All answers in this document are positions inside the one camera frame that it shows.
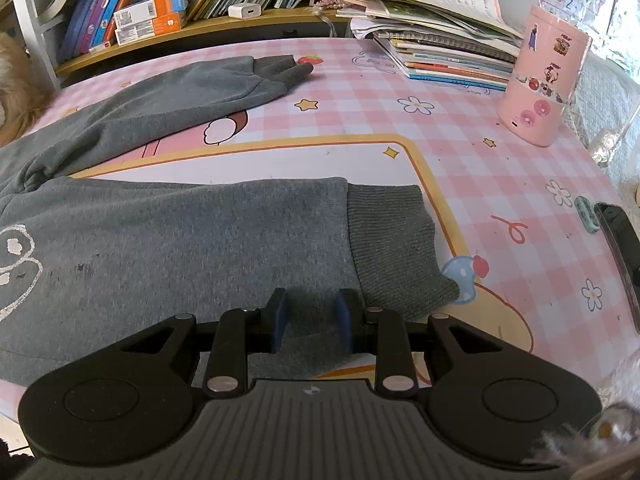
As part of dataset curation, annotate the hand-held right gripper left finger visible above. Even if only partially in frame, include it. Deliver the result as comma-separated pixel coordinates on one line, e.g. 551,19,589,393
117,287,289,400

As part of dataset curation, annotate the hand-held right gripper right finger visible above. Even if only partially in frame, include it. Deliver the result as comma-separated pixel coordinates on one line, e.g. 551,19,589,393
334,287,506,400

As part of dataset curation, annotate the grey sweatshirt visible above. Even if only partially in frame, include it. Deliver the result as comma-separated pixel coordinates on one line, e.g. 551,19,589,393
0,55,461,386

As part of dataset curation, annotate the pink checkered tablecloth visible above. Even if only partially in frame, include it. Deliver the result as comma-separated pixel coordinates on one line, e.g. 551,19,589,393
0,37,636,441

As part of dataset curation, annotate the green eraser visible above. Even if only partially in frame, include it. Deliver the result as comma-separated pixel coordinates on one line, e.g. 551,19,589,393
574,196,599,235

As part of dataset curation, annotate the black smartphone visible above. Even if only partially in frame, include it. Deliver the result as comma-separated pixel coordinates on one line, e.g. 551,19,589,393
594,201,640,333

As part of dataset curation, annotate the stack of books and magazines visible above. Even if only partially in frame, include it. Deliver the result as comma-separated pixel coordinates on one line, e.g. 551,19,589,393
327,0,526,93

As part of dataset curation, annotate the wooden bookshelf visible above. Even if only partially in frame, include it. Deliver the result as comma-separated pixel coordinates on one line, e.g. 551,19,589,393
55,7,361,78

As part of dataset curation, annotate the orange white box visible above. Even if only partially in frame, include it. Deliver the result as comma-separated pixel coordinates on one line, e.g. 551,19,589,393
115,12,188,47
114,0,189,30

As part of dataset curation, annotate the pink sticker tin canister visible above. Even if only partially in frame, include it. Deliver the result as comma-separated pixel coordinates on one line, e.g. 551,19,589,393
497,4,593,148

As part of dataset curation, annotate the orange fluffy cat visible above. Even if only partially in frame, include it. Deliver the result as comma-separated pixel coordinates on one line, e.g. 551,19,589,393
0,32,53,146

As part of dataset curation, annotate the pearl bead string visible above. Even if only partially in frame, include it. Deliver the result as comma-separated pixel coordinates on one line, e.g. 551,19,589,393
310,0,361,16

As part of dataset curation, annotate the white shelf frame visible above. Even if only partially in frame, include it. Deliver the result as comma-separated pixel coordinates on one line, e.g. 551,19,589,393
7,0,63,91

